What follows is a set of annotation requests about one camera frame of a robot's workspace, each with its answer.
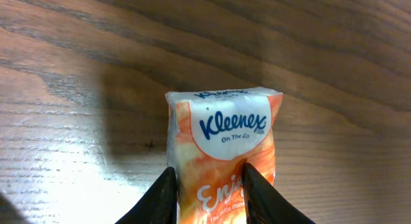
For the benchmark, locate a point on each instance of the orange tissue packet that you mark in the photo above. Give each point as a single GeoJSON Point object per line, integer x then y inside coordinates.
{"type": "Point", "coordinates": [211, 134]}

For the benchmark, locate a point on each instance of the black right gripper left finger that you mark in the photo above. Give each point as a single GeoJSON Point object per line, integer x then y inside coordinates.
{"type": "Point", "coordinates": [158, 205]}

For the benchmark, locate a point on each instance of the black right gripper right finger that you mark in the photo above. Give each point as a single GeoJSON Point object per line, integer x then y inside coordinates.
{"type": "Point", "coordinates": [264, 204]}

